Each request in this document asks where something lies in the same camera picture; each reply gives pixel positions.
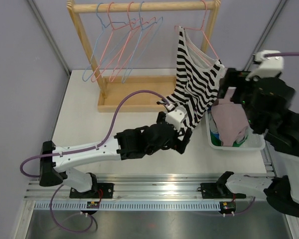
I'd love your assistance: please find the blue tank top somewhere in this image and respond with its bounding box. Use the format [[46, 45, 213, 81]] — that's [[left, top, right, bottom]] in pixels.
[[208, 108, 219, 139]]

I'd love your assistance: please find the light blue wire hanger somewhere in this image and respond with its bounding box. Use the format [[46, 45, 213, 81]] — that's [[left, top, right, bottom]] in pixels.
[[82, 3, 128, 82]]

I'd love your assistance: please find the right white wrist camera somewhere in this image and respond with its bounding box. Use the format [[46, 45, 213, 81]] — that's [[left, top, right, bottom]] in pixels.
[[245, 50, 284, 81]]

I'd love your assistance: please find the aluminium mounting rail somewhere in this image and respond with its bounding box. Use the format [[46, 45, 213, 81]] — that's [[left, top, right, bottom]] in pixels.
[[23, 173, 275, 201]]

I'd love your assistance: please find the black white striped top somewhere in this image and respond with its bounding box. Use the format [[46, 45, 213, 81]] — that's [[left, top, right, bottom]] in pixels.
[[157, 26, 226, 134]]

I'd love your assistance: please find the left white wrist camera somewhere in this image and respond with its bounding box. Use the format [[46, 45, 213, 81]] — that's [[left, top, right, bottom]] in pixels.
[[156, 108, 187, 132]]

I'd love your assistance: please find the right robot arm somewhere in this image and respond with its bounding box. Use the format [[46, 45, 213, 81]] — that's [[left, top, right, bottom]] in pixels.
[[216, 68, 299, 218]]

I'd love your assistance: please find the wooden clothes rack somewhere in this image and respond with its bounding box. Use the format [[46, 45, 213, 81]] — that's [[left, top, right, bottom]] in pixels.
[[66, 0, 221, 113]]

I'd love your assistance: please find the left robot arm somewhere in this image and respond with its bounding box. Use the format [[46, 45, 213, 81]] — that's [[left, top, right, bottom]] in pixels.
[[39, 122, 192, 199]]

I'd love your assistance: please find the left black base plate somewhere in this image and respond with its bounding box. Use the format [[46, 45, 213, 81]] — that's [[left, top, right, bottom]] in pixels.
[[69, 183, 114, 199]]

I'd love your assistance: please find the white plastic basket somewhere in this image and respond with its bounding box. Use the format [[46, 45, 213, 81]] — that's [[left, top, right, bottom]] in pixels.
[[204, 111, 266, 151]]

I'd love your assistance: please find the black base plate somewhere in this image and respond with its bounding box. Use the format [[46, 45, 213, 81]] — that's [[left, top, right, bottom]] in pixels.
[[69, 183, 114, 199], [197, 183, 247, 199]]

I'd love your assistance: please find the pink wire hanger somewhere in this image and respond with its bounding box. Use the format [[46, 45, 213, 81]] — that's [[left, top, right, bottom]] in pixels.
[[91, 1, 138, 83]]

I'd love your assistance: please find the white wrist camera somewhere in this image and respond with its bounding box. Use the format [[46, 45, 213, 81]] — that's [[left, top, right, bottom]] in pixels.
[[245, 50, 284, 81], [156, 108, 187, 132]]

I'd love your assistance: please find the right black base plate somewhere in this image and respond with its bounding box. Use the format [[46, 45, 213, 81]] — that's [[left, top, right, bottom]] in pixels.
[[197, 183, 247, 199]]

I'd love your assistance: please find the green tank top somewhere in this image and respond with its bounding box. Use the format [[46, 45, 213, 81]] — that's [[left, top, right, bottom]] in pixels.
[[211, 135, 248, 147]]

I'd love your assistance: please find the white slotted cable duct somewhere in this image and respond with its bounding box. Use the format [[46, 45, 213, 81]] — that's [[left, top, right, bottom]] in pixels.
[[34, 201, 220, 211]]

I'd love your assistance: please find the mauve tank top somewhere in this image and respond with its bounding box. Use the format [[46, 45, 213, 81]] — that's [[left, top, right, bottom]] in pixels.
[[210, 87, 249, 147]]

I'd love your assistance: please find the grey tank top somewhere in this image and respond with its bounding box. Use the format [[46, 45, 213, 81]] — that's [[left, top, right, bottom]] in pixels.
[[208, 113, 249, 147]]

